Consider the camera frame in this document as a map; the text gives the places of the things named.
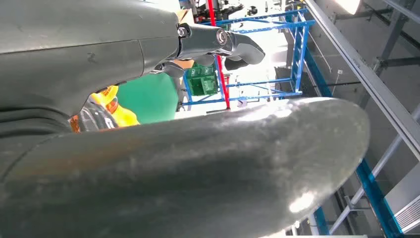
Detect orange detergent bottle clear cap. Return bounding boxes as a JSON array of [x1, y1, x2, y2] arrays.
[[69, 85, 141, 134]]

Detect green plastic crate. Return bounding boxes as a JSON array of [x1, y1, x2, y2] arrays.
[[186, 62, 219, 97]]

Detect red pole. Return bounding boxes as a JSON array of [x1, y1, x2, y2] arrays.
[[206, 0, 231, 110]]

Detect blue metal rack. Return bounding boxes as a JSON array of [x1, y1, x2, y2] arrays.
[[181, 8, 317, 107]]

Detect grey metal pipe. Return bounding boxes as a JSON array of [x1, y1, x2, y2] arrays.
[[328, 105, 420, 236]]

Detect blue steel beam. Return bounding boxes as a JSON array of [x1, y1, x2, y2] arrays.
[[303, 49, 405, 238]]

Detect aluminium frame beam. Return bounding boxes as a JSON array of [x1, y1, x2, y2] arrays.
[[303, 0, 420, 162]]

